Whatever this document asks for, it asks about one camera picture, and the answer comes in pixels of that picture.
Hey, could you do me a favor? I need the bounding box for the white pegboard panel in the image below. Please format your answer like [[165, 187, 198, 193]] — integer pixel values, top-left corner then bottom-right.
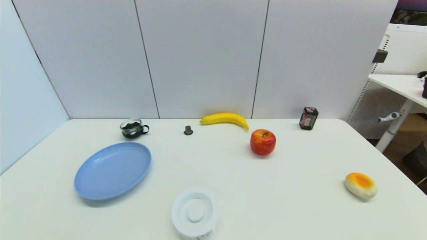
[[347, 23, 427, 139]]

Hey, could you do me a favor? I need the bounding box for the yellow banana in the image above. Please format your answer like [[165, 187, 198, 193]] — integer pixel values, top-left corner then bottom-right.
[[200, 112, 250, 131]]

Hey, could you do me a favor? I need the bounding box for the red apple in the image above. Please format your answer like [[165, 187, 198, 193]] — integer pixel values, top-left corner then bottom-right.
[[250, 129, 277, 156]]

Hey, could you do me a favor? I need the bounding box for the blue oval plate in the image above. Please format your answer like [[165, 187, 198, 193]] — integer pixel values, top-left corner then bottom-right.
[[74, 142, 152, 201]]

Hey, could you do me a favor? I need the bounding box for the small black box on pegboard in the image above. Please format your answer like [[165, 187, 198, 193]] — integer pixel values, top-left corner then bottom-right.
[[372, 49, 389, 64]]

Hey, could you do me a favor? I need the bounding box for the white desk leg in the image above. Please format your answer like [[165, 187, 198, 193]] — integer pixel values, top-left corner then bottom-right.
[[376, 99, 416, 153]]

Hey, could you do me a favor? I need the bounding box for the white desk crank handle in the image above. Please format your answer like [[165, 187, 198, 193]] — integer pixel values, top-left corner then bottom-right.
[[378, 112, 400, 122]]

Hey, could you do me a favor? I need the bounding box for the dark object on desk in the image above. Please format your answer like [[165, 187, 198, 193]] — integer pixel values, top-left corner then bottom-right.
[[418, 71, 427, 99]]

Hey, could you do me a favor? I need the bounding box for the glass cup with black handle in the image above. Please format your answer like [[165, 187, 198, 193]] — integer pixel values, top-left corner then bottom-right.
[[120, 118, 149, 139]]

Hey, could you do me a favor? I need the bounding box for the round orange-topped bread bun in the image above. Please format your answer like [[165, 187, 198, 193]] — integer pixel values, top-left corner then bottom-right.
[[344, 172, 378, 201]]

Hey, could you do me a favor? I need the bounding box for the white desk top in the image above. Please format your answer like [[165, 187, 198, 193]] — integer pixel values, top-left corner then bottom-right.
[[368, 74, 427, 109]]

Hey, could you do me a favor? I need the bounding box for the small dark red-labelled jar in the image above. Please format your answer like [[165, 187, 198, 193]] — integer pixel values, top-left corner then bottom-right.
[[299, 107, 319, 130]]

